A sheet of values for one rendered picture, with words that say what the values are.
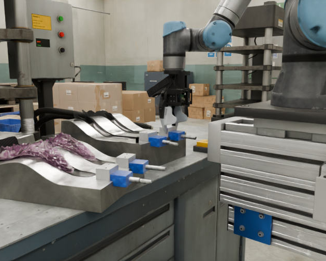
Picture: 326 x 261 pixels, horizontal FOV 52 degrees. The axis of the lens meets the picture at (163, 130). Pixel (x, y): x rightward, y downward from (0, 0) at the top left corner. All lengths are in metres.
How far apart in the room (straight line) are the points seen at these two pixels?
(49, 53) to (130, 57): 7.92
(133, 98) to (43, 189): 4.96
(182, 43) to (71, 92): 4.29
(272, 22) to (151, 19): 4.90
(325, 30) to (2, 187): 0.76
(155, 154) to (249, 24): 4.15
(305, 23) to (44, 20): 1.48
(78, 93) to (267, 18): 2.91
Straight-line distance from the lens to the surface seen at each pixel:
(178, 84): 1.09
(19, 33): 1.60
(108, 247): 0.98
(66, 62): 1.91
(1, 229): 0.75
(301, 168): 0.69
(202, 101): 7.93
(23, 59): 1.61
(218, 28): 0.97
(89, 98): 5.04
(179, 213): 1.23
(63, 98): 5.42
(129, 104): 5.76
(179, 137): 1.11
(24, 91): 1.59
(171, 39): 1.09
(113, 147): 1.08
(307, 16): 0.53
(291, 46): 0.69
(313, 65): 0.67
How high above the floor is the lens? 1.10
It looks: 10 degrees down
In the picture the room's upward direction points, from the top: straight up
